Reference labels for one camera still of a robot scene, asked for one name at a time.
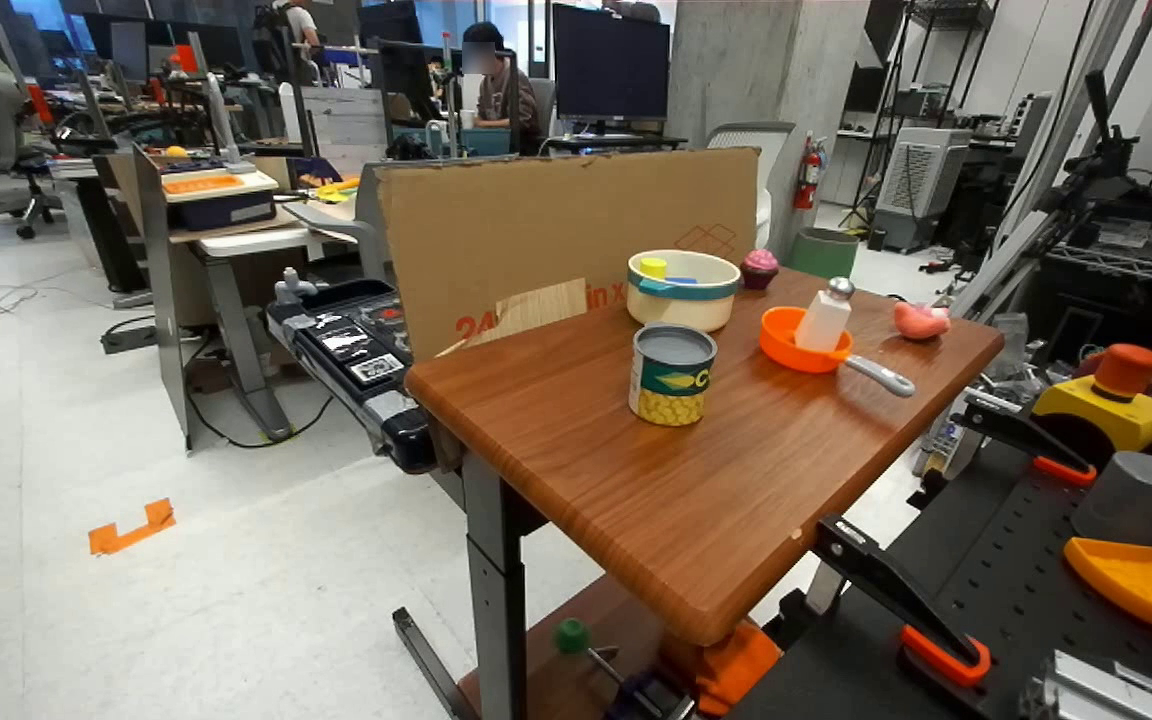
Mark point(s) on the seated person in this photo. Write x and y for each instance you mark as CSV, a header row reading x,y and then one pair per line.
x,y
501,95

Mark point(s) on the yellow box orange stop button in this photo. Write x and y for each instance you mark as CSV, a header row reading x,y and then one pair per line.
x,y
1111,407

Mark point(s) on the black power strip tray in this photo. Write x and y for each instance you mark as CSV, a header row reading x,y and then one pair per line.
x,y
359,353

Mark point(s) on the dark monitor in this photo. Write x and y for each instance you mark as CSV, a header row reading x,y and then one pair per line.
x,y
610,64

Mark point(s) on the aluminium extrusion rail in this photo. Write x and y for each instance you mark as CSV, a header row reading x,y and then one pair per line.
x,y
1111,691

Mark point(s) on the orange wedge-shaped holder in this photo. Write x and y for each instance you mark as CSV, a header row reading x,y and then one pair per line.
x,y
1139,582

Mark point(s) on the grey cylinder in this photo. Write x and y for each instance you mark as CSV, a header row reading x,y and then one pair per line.
x,y
1129,499

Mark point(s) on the yellow toy block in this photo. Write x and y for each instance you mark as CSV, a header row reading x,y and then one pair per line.
x,y
652,270

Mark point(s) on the green ball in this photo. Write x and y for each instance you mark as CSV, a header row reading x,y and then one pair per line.
x,y
572,638

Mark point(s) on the black perforated breadboard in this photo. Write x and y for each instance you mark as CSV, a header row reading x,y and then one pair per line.
x,y
1001,573

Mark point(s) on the red fire extinguisher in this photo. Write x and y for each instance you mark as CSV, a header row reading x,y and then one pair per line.
x,y
809,173

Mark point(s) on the pink cupcake toy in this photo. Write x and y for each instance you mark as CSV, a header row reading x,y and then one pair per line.
x,y
761,270

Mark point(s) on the brown cardboard panel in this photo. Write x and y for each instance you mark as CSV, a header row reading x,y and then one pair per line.
x,y
520,235

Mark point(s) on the orange plastic bracket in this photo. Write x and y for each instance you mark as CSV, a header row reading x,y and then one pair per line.
x,y
739,667

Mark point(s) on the grey office desk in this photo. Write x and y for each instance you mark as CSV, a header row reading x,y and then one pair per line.
x,y
223,241

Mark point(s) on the orange black bar clamp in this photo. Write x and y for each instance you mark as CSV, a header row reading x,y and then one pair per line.
x,y
1020,436
891,584

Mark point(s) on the pink plush bunny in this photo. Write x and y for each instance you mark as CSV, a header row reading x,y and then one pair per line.
x,y
921,321

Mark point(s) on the white pot teal rim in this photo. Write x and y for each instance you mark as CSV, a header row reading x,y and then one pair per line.
x,y
681,309

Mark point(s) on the silver metal ball object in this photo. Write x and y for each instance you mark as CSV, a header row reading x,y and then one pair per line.
x,y
823,321

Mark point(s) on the yellow green corn can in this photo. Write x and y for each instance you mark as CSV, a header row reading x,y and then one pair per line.
x,y
670,386

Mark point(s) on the blue toy block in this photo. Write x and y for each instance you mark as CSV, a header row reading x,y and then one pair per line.
x,y
681,280

